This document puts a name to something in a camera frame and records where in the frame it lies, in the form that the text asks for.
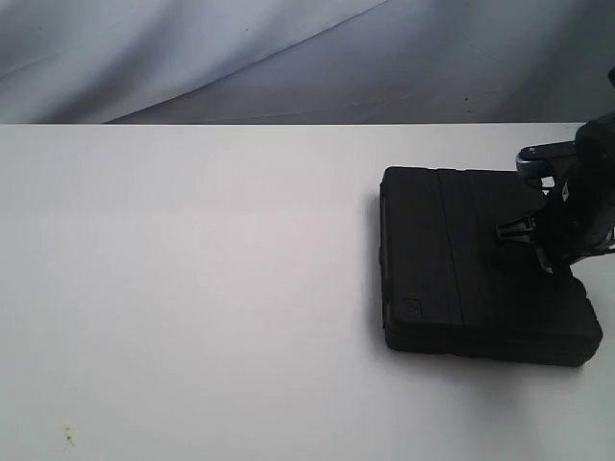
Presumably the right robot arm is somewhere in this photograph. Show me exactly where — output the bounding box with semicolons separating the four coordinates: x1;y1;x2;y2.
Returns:
496;112;614;275

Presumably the black plastic tool case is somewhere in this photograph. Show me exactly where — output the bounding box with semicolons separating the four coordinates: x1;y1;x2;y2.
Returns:
380;166;603;367

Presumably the white backdrop cloth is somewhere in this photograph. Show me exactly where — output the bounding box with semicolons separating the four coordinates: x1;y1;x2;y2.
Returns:
1;1;614;124

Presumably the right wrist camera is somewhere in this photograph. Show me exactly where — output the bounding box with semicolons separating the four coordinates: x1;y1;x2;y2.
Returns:
515;141;577;180

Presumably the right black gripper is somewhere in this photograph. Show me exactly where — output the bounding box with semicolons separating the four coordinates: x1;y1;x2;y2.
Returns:
496;172;614;288

